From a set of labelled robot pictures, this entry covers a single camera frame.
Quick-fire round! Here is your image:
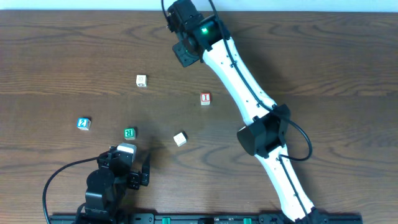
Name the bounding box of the blue number 2 block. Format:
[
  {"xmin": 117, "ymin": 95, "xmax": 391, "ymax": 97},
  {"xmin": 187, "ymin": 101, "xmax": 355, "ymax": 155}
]
[{"xmin": 76, "ymin": 118, "xmax": 91, "ymax": 131}]

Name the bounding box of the red letter I block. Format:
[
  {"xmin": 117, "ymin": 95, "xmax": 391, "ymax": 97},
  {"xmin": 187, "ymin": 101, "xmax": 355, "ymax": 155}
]
[{"xmin": 200, "ymin": 93, "xmax": 211, "ymax": 106}]

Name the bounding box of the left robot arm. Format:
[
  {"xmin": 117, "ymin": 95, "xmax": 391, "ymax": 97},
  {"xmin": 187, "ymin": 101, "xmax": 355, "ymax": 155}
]
[{"xmin": 73, "ymin": 145, "xmax": 151, "ymax": 223}]

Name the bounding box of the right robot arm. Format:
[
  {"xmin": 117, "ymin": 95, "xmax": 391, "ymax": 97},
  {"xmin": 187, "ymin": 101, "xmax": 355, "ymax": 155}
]
[{"xmin": 162, "ymin": 1, "xmax": 315, "ymax": 223}]

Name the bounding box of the green letter R block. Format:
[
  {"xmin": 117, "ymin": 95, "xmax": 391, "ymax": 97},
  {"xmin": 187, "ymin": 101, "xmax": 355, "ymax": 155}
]
[{"xmin": 124, "ymin": 128, "xmax": 136, "ymax": 140}]

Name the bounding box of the plain wooden block centre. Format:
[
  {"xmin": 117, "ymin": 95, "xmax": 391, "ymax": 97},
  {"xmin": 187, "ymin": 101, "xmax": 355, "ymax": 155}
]
[{"xmin": 174, "ymin": 132, "xmax": 187, "ymax": 147}]

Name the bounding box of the plain block with black drawing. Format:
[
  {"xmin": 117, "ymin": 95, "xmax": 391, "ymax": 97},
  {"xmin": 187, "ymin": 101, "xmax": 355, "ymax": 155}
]
[{"xmin": 136, "ymin": 75, "xmax": 147, "ymax": 87}]

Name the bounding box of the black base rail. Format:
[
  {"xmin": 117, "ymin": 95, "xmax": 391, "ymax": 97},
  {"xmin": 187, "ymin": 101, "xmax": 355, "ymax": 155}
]
[{"xmin": 49, "ymin": 212, "xmax": 363, "ymax": 224}]

